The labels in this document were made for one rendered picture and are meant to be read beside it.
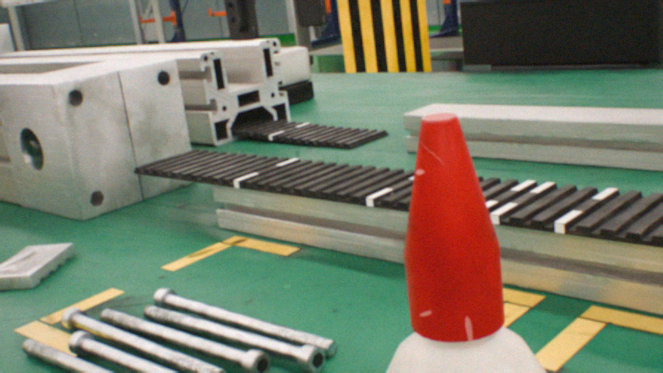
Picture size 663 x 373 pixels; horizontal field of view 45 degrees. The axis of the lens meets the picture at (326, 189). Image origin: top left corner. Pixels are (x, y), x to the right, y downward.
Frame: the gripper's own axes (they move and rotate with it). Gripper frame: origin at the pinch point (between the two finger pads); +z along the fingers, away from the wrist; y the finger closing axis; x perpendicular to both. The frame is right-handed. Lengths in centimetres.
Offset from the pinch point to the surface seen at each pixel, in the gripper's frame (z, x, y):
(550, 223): 7.4, -36.9, -21.3
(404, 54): 43, 195, 266
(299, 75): 7.7, 13.4, 14.6
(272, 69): 5.0, 5.4, 3.4
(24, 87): 1.3, 0.5, -24.2
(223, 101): 6.8, 5.5, -3.3
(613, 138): 8.8, -31.1, -2.2
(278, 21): 62, 789, 744
